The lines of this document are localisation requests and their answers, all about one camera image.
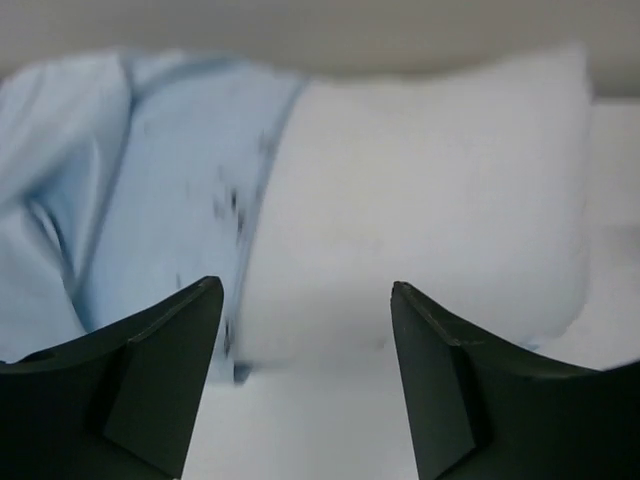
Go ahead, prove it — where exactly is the light blue pillowcase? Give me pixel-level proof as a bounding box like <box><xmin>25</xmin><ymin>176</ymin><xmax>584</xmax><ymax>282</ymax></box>
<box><xmin>1</xmin><ymin>50</ymin><xmax>306</xmax><ymax>383</ymax></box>

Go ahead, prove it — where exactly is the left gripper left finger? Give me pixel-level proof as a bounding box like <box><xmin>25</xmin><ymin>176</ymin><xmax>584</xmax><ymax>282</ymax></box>
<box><xmin>1</xmin><ymin>277</ymin><xmax>224</xmax><ymax>479</ymax></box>

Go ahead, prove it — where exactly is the white pillow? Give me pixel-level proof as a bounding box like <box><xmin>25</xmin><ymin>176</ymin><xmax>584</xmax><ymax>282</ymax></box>
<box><xmin>235</xmin><ymin>43</ymin><xmax>592</xmax><ymax>367</ymax></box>

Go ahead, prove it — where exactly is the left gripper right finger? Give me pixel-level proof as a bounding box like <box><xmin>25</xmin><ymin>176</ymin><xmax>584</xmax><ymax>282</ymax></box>
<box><xmin>390</xmin><ymin>282</ymin><xmax>639</xmax><ymax>479</ymax></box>

